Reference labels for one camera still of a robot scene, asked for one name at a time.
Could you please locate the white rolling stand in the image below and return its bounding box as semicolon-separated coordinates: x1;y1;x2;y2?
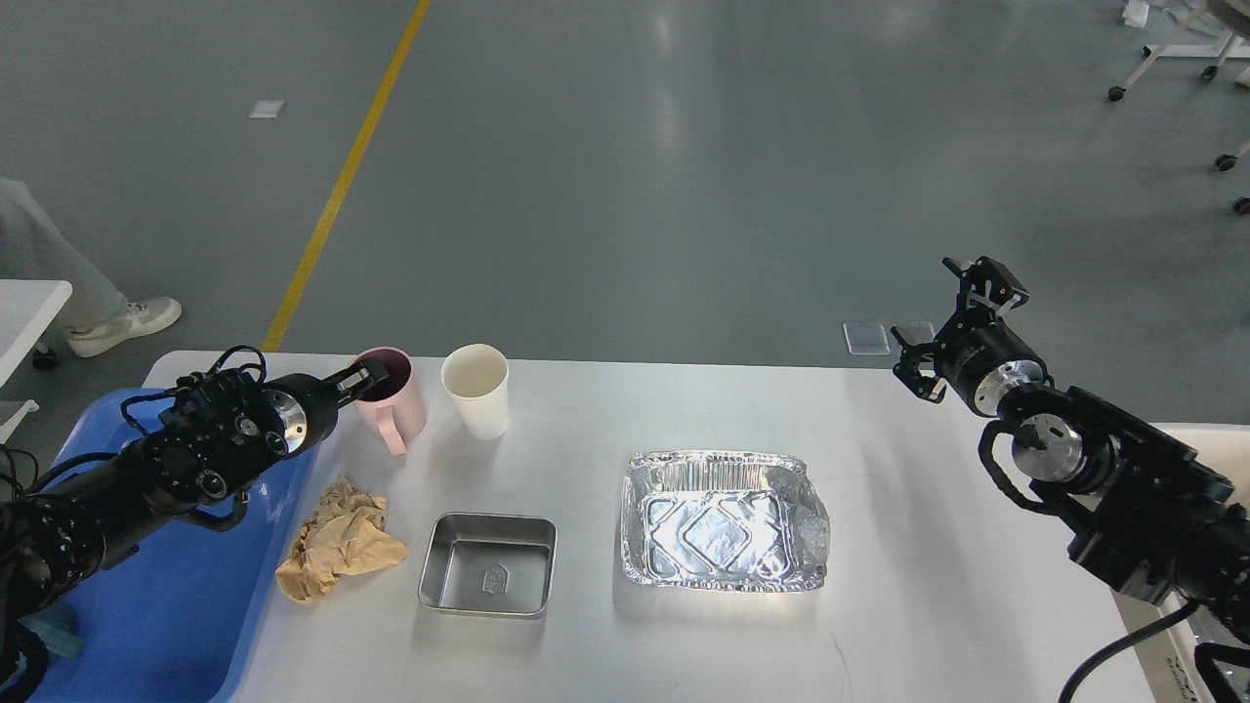
1106;1;1248;221

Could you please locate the small steel tray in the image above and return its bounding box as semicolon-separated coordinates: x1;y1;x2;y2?
418;512;558;620

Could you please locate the person's leg in grey trousers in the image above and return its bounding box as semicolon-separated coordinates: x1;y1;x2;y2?
1;179;129;331

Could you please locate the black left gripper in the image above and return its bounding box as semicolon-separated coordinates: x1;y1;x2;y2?
263;357;390;457

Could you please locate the pink ribbed mug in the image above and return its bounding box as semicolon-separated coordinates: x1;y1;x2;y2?
353;346;428;457

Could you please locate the beige waste bin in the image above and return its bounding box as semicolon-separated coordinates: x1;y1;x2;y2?
1111;423;1249;702

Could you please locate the crumpled brown paper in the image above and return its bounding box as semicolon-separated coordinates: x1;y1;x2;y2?
275;477;409;603

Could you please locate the white sneaker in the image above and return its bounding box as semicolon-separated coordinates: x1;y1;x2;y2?
63;296;184;357

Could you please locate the white side table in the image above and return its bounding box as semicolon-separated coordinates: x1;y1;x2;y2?
1;279;73;387

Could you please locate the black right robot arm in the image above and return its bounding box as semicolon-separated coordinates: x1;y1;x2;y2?
890;256;1249;702

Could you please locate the blue plastic tray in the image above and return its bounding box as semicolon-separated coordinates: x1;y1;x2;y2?
30;389;315;702

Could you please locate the clear floor plate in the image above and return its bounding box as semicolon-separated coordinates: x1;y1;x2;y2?
890;321;935;346
843;321;893;357

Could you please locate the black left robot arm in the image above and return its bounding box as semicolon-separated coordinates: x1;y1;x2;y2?
1;355;390;702

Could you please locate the teal mug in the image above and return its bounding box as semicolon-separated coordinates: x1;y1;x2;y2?
23;603;84;659

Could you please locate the clear floor plate right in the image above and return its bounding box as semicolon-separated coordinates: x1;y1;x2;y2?
890;321;935;346

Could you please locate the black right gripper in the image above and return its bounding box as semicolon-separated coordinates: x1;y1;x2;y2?
890;256;1049;418

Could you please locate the clear floor plate left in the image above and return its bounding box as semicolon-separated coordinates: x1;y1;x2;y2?
843;321;893;357

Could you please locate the aluminium foil tray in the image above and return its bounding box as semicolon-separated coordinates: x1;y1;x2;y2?
619;450;831;595

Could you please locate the white paper cup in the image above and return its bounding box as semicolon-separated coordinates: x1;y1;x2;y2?
440;343;510;442

